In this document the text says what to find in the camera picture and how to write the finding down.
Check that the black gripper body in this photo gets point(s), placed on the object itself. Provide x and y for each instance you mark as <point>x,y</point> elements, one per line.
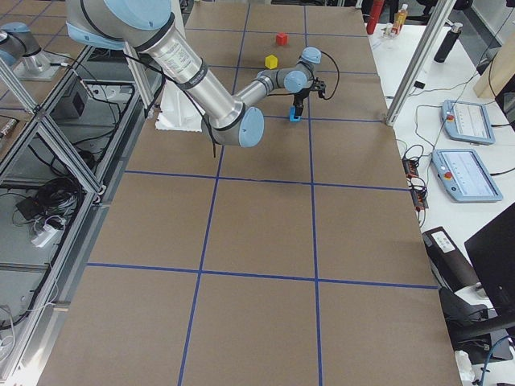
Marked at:
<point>301,97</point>

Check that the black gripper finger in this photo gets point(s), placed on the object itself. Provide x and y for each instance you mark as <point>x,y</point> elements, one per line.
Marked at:
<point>298,107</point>

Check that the blue foam cube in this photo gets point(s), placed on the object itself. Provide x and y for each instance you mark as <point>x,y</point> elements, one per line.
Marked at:
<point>291,117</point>

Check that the red foam cube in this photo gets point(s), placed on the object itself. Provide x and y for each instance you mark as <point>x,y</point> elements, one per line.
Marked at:
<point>281,39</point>

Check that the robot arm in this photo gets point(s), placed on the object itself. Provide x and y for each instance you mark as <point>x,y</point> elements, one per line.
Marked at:
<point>149,28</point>
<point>20,48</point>

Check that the yellow foam cube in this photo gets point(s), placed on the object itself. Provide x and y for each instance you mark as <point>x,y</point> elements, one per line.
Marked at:
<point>271,62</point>

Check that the red fire extinguisher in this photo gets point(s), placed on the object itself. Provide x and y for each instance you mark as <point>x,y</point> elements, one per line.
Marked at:
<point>374,15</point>

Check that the orange drink bottle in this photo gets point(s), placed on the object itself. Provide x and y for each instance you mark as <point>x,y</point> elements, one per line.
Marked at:
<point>399,19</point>

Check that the black water bottle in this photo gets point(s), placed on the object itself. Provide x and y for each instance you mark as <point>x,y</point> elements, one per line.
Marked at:
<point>448,43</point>

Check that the far teach pendant tablet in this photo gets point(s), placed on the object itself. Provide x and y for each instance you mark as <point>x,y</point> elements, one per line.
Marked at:
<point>467,122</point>

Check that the teach pendant tablet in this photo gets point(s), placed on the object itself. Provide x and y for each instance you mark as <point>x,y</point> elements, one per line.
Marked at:
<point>467,122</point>
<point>464,177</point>

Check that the near teach pendant tablet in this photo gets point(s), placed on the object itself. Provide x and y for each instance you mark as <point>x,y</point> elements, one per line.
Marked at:
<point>464,177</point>

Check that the black computer monitor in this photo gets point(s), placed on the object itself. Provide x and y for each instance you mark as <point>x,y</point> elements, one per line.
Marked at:
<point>491,251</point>

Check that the white power strip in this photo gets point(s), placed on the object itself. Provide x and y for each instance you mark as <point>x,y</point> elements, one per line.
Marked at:
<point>45,236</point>

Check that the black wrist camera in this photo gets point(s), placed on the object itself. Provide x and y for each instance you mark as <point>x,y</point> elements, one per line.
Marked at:
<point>319,87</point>

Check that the aluminium frame post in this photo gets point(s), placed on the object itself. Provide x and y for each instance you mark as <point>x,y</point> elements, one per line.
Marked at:
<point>438,18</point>

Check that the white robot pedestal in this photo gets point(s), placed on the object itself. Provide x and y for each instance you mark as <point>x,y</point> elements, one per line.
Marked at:
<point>177,112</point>

